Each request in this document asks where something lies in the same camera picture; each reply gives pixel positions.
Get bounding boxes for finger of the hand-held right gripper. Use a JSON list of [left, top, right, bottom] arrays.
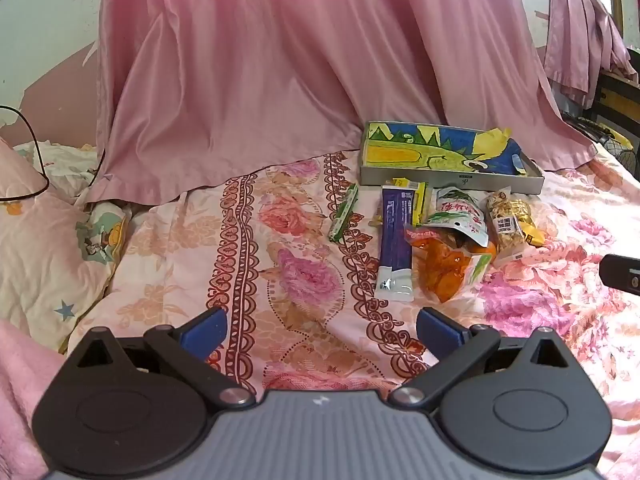
[[599, 254, 640, 297]]

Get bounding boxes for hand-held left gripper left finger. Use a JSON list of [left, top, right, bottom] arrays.
[[65, 306, 256, 408]]

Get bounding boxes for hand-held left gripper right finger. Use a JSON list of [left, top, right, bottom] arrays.
[[390, 306, 573, 407]]

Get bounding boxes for orange snack packet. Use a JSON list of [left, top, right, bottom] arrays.
[[404, 225, 496, 304]]

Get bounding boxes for long blue white packet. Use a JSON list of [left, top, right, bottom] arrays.
[[374, 185, 416, 302]]

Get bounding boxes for white green pouch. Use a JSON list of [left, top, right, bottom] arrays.
[[424, 186, 490, 248]]

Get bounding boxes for clear nut bar packet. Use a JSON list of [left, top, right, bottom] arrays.
[[484, 186, 533, 253]]

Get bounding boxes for grey shallow box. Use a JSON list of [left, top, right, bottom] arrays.
[[359, 121, 546, 196]]

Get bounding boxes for green stick packet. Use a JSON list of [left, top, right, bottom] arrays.
[[327, 183, 360, 242]]

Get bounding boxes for small yellow packet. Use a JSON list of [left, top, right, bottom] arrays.
[[520, 222, 546, 247]]

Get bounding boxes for floral bed sheet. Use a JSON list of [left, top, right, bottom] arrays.
[[65, 145, 640, 480]]

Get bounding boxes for black fan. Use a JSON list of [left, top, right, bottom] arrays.
[[597, 130, 640, 178]]

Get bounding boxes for cartoon print cloth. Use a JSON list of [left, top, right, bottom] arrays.
[[75, 202, 132, 263]]

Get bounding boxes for yellow black cabinet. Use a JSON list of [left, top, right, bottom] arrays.
[[590, 67, 640, 131]]

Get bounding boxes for grey tray with colourful liner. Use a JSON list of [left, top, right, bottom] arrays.
[[365, 122, 526, 176]]

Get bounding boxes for pale star print pillow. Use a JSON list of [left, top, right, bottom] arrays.
[[0, 137, 123, 346]]

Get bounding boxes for pink fuzzy blanket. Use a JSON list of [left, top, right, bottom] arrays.
[[0, 320, 71, 480]]

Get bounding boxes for pink window curtains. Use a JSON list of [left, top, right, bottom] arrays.
[[542, 0, 640, 108]]

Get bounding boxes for large pink sheet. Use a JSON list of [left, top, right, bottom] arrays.
[[87, 0, 598, 206]]

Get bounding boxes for black cable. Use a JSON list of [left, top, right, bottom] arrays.
[[0, 105, 108, 204]]

